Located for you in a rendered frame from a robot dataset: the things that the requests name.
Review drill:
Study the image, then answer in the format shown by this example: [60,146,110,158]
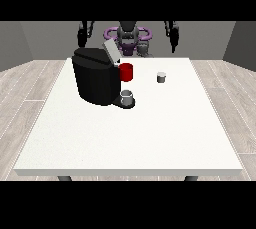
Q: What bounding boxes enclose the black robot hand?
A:
[76,21,96,48]
[163,21,181,54]

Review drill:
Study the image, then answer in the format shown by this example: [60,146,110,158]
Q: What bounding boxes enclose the small grey coffee pod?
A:
[156,71,167,84]

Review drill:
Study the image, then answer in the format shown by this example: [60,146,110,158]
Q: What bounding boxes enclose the black coffee machine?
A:
[71,46,136,109]

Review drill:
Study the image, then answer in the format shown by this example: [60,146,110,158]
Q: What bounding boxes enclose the red pod holder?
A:
[118,62,135,83]

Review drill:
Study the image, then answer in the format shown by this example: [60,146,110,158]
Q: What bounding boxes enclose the grey robot trunk purple rings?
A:
[103,21,155,59]

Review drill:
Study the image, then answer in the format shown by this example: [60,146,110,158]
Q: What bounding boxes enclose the small grey cup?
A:
[119,89,135,107]

